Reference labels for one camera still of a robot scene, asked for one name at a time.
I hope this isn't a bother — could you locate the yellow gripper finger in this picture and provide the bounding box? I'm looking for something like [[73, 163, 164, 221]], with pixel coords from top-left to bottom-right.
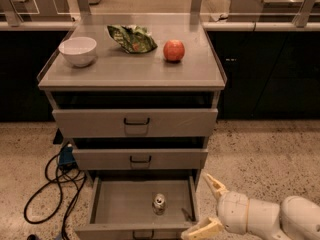
[[181, 217, 224, 240], [203, 173, 228, 199]]

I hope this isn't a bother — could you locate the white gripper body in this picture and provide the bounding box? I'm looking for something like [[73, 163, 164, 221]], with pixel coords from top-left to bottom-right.
[[217, 191, 249, 235]]

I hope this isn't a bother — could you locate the silver 7up can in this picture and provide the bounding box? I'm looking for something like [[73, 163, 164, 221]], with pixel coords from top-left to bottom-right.
[[152, 193, 166, 215]]

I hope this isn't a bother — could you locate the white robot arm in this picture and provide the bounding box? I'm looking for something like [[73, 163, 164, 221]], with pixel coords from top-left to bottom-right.
[[181, 173, 320, 240]]

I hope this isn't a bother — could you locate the grey bottom drawer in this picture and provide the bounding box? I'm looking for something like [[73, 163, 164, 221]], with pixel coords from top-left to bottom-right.
[[75, 176, 199, 240]]

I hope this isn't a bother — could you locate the grey drawer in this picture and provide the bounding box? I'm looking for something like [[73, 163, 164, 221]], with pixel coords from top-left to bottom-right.
[[73, 149, 208, 170], [53, 109, 218, 138], [75, 176, 199, 240]]

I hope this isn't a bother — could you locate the grey drawer cabinet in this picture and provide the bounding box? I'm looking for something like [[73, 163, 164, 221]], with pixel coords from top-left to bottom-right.
[[39, 14, 226, 178]]

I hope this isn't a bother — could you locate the grey middle drawer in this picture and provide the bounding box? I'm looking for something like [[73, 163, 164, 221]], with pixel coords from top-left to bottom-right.
[[73, 149, 208, 170]]

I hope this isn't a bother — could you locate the grey top drawer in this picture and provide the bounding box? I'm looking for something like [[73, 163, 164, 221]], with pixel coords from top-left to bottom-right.
[[53, 109, 218, 138]]

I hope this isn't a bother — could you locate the red apple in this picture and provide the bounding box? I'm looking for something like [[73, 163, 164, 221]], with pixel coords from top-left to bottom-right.
[[163, 40, 185, 62]]

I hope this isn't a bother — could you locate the blue power box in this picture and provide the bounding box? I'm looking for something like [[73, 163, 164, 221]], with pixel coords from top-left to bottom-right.
[[58, 144, 75, 167]]

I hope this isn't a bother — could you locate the green chip bag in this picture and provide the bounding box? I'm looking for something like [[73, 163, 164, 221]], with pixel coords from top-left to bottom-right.
[[106, 25, 158, 54]]

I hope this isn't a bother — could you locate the background grey table right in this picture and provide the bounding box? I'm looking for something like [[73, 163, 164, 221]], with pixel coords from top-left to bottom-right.
[[228, 0, 304, 22]]

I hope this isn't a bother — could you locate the white bowl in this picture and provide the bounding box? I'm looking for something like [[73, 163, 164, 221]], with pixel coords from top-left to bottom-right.
[[58, 37, 97, 67]]

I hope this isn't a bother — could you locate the black floor cable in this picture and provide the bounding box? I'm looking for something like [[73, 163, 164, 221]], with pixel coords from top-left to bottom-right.
[[23, 152, 88, 240]]

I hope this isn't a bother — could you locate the grey counter rail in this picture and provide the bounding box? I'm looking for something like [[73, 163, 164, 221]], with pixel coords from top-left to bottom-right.
[[0, 21, 320, 32]]

